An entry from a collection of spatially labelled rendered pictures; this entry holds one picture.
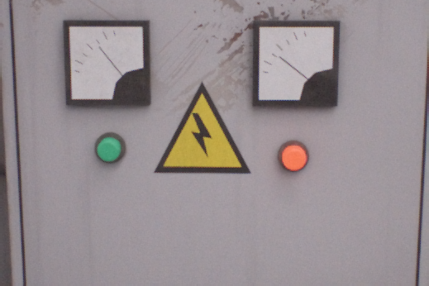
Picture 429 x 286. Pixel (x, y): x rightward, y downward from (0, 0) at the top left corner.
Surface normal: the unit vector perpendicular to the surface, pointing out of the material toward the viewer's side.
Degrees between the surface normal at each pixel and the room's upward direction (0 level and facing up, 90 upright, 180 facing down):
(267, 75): 90
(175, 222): 90
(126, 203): 90
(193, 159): 90
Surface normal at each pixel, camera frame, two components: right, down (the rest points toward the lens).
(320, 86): -0.03, 0.20
